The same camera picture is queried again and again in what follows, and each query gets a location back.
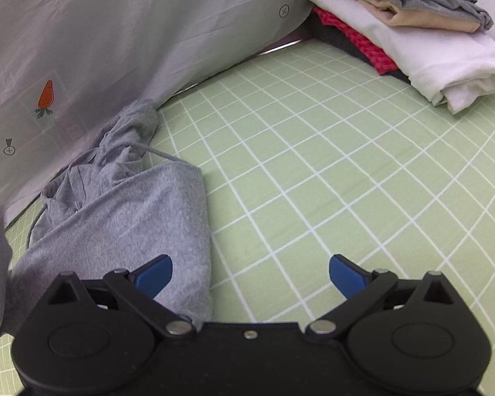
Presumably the folded red garment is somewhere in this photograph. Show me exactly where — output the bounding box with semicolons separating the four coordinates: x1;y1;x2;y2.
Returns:
312;7;399;76

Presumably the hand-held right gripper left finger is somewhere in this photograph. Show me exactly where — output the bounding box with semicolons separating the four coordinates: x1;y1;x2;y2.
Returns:
45;254;197;341

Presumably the grey carrot print sheet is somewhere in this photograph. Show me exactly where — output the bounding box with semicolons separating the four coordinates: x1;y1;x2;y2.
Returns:
0;0;315;337

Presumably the folded black garment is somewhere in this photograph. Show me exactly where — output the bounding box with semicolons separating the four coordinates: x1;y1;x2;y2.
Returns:
309;10;412;85

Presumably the folded white garment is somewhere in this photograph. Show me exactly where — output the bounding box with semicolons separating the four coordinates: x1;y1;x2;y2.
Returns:
304;0;495;113

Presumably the green grid mat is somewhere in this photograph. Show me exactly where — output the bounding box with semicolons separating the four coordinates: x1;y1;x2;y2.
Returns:
0;41;495;396

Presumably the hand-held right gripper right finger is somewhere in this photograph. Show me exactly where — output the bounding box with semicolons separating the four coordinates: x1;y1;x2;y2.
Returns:
305;254;465;341

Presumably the folded beige garment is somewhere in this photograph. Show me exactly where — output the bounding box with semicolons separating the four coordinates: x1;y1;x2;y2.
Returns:
303;0;481;34

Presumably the grey zip hoodie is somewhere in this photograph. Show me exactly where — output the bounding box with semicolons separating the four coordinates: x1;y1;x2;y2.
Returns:
0;99;214;337

